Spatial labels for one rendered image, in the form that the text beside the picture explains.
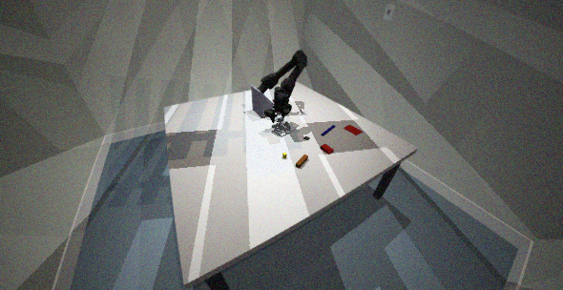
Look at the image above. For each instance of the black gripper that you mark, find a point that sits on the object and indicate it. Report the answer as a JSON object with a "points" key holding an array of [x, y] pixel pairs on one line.
{"points": [[271, 113]]}

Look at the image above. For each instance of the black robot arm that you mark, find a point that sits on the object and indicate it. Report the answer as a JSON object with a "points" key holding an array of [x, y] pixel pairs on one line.
{"points": [[282, 93]]}

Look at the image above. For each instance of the brown rectangular block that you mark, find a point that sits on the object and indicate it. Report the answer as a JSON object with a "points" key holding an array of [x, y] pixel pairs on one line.
{"points": [[301, 161]]}

